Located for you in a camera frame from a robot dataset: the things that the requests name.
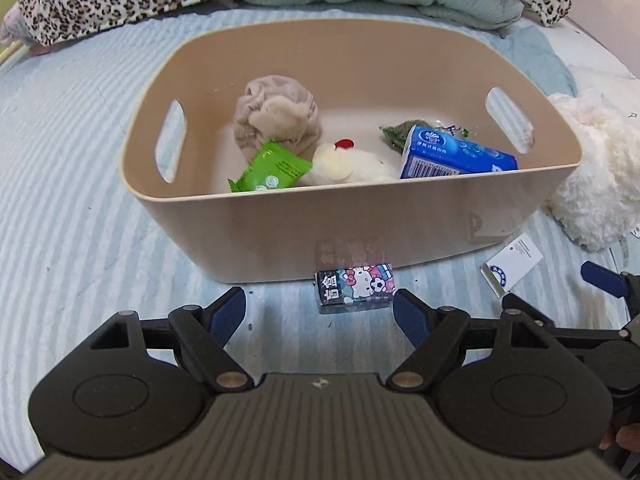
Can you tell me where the white fluffy plush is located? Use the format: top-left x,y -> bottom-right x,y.
547,89 -> 639,252

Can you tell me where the blue tissue pack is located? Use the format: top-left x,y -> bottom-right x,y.
400,126 -> 518,179

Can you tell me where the white card box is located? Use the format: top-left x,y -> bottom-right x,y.
480,233 -> 544,298

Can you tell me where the dark green snack packet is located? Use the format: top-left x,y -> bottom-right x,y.
380,119 -> 470,153

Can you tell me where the light green quilt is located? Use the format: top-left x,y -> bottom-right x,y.
234,0 -> 525,32

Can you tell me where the white plush toy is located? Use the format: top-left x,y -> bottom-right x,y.
299,143 -> 400,186

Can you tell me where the rolled beige towel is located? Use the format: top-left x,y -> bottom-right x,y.
232,75 -> 322,162

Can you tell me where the beige plastic storage basket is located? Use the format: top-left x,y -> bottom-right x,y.
122,18 -> 582,284

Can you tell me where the hello kitty small box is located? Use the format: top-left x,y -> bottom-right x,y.
314,263 -> 396,314

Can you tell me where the green wet wipe packet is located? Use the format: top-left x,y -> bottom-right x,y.
228,142 -> 311,193

